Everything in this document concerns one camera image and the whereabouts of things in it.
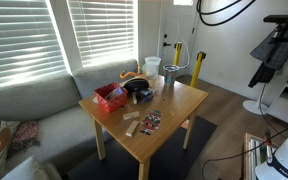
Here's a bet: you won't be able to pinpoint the dark blue purple box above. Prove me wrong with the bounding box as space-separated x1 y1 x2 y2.
137 88 155 103

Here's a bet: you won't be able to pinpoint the black zipper case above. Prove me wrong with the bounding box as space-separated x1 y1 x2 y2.
122 76 151 95

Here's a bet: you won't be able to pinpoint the orange plush toy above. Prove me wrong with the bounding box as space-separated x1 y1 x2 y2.
119 64 142 80

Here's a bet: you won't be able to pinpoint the clear plastic pitcher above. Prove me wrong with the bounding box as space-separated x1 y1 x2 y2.
144 55 162 80

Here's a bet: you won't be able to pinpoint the flat wooden block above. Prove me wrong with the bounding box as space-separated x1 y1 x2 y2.
122 110 141 121

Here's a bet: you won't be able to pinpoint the light wooden table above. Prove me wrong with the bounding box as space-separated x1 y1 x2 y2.
78 74 210 180

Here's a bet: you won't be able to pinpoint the clear packet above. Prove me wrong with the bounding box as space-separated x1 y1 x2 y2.
105 87 125 101

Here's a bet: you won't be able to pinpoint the clear glass jar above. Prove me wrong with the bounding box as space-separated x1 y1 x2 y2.
162 64 180 87

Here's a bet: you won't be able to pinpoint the red dotted basket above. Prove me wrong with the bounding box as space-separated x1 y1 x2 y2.
93 82 129 113

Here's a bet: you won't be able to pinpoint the long wooden block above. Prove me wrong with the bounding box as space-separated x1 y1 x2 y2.
125 120 140 138

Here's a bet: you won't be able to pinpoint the small orange floor object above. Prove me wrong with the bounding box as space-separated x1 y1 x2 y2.
180 119 190 130

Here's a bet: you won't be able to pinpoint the white door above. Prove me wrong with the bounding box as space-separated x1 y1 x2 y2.
157 0 199 78

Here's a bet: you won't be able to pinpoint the narrow white window blind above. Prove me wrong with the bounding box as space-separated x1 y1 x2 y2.
67 0 138 67

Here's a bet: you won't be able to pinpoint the dark blue rug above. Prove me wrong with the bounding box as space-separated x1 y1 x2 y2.
67 115 218 180

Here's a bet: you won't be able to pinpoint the grey fabric sofa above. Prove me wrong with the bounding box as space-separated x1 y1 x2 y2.
0 59 140 180

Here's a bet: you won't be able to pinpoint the white round floor stand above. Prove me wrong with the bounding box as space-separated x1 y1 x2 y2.
242 83 269 116

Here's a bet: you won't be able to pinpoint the wooden crate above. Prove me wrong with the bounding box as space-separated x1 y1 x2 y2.
243 132 280 180

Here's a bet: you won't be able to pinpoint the red floral cloth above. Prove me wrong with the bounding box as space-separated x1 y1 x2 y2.
10 120 41 154

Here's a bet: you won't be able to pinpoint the wide white window blind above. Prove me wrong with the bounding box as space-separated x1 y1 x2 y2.
0 0 67 90

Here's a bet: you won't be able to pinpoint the dark hanging jacket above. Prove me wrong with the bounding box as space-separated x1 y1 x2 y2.
248 8 288 89

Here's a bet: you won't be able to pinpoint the pale grey cushion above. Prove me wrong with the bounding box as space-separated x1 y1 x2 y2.
2 156 64 180

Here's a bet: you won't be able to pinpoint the short yellow stanchion post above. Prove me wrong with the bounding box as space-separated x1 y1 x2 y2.
173 41 183 67

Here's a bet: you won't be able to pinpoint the black door handle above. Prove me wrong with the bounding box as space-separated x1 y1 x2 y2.
162 33 172 48

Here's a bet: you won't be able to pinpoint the tall yellow stanchion post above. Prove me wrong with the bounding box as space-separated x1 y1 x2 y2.
189 50 207 88

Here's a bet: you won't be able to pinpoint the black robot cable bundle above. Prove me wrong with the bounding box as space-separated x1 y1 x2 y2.
196 0 257 27

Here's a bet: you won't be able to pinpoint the black floor cables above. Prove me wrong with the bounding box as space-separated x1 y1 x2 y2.
202 111 288 180

